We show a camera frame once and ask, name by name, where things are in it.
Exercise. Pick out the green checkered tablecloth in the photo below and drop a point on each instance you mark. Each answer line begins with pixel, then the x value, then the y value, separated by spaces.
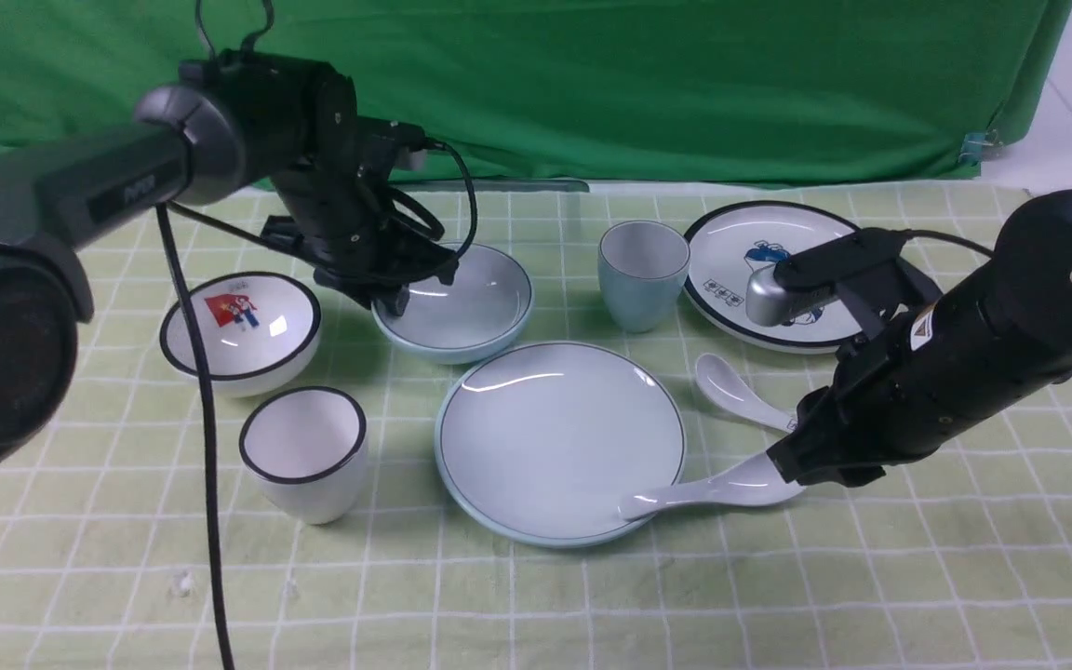
pixel 963 561

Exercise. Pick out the white cup with bicycle picture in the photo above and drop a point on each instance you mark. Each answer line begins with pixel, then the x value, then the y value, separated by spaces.
pixel 308 449

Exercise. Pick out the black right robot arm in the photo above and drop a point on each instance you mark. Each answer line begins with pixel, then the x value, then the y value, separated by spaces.
pixel 927 364

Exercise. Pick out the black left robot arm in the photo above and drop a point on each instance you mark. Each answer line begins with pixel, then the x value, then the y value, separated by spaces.
pixel 225 124

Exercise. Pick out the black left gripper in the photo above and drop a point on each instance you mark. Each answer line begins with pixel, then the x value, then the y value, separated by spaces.
pixel 362 236

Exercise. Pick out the light blue large plate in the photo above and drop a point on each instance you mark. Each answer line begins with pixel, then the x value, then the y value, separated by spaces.
pixel 540 444

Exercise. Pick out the light blue shallow bowl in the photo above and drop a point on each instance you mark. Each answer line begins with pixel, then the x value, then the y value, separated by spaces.
pixel 481 313

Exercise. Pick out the green backdrop cloth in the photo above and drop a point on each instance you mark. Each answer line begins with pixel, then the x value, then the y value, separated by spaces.
pixel 757 92

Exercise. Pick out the white bowl with flag picture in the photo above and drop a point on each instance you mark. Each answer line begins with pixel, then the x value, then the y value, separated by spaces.
pixel 260 330

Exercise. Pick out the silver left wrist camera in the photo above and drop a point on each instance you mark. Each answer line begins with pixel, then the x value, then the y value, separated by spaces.
pixel 410 157

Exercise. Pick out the light blue cup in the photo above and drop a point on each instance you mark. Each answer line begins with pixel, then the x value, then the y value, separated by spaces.
pixel 642 269

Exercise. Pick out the white ceramic spoon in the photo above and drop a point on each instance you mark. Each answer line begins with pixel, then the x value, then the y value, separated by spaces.
pixel 752 482
pixel 727 390

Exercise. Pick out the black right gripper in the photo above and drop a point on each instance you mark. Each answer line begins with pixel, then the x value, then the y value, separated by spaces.
pixel 870 417

